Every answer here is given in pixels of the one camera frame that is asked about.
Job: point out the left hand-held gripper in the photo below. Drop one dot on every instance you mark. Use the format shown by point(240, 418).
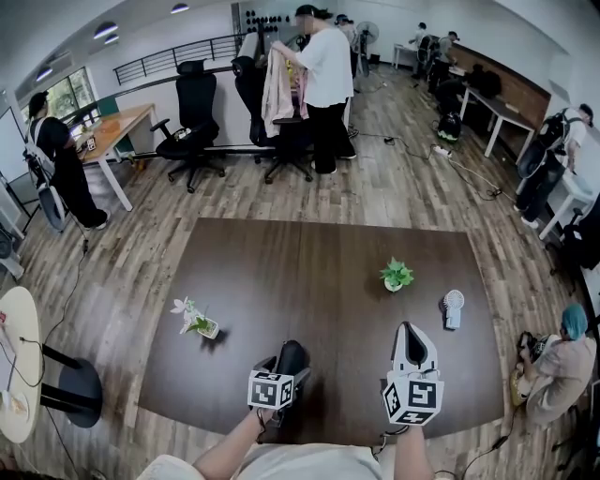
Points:
point(269, 389)

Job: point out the wooden desk white legs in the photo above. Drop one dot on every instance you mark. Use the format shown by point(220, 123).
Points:
point(122, 123)

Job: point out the white handheld fan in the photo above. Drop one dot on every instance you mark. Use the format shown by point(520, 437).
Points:
point(453, 307)

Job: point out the black bag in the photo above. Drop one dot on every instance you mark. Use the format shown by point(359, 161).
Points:
point(485, 79)

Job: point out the plate with food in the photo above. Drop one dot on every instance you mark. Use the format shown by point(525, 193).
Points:
point(16, 404)

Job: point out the black green backpack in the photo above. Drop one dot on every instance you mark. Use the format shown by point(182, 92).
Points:
point(449, 125)

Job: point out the standing floor fan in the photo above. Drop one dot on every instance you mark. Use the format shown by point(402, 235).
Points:
point(368, 32)

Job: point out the black round stool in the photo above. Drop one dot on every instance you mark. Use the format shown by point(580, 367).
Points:
point(79, 386)

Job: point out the round ceiling lamp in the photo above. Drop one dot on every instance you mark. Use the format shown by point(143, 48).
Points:
point(106, 31)
point(44, 73)
point(180, 8)
point(111, 40)

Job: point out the pink cloth garment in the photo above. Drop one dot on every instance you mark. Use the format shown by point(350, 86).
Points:
point(279, 94)

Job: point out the person's left forearm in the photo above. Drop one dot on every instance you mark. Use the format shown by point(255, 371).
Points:
point(229, 445)

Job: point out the black office chair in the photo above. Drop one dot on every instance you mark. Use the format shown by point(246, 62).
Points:
point(197, 98)
point(588, 239)
point(248, 89)

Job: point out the window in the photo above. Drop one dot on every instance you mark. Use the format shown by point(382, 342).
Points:
point(70, 91)

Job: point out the person's white shirt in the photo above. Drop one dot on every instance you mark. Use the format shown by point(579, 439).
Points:
point(304, 464)

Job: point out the small white desk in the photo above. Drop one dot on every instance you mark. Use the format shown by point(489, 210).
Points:
point(402, 47)

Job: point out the white power strip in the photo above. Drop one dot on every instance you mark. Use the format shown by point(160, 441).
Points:
point(442, 151)

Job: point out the person's right forearm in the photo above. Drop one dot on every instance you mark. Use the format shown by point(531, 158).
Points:
point(415, 454)

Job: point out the dark top white desk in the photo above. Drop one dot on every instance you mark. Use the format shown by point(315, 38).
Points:
point(504, 110)

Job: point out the green potted plant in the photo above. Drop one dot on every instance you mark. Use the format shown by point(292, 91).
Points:
point(396, 275)

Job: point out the cream round table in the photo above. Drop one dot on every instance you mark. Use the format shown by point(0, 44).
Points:
point(23, 328)

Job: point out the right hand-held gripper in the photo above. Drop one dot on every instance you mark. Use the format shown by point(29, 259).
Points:
point(412, 396)

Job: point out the white flower potted plant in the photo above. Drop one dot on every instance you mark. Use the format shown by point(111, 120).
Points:
point(197, 321)

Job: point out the black metal railing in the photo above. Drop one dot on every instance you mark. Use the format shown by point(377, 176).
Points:
point(187, 48)

